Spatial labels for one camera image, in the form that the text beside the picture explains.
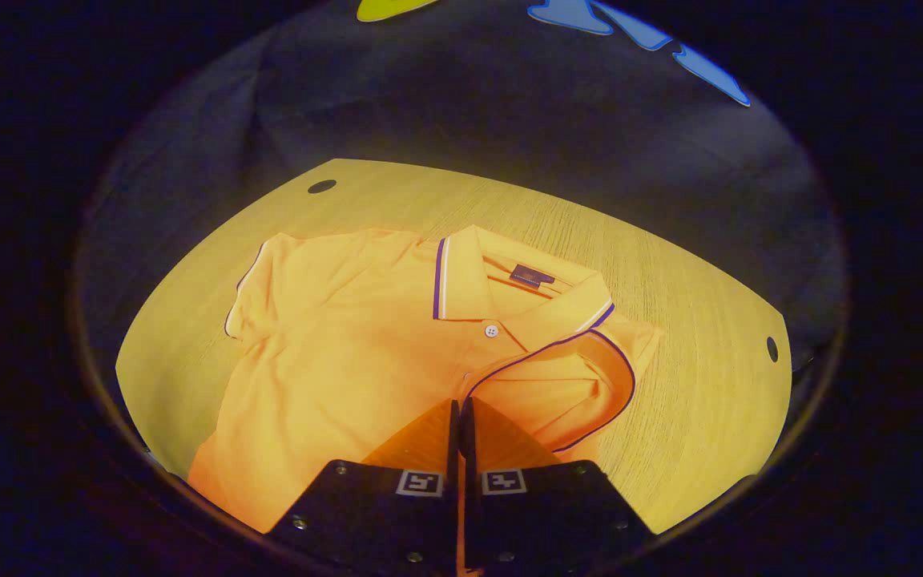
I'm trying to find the orange T-shirt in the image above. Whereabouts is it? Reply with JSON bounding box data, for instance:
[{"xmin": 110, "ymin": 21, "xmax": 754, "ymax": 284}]
[{"xmin": 187, "ymin": 224, "xmax": 664, "ymax": 534}]

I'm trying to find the black backdrop cloth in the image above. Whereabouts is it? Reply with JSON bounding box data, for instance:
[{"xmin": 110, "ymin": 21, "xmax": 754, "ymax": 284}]
[{"xmin": 77, "ymin": 0, "xmax": 848, "ymax": 466}]

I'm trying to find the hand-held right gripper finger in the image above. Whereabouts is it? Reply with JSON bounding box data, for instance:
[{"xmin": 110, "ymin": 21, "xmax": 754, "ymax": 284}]
[
  {"xmin": 268, "ymin": 399, "xmax": 462, "ymax": 577},
  {"xmin": 460, "ymin": 397, "xmax": 659, "ymax": 577}
]

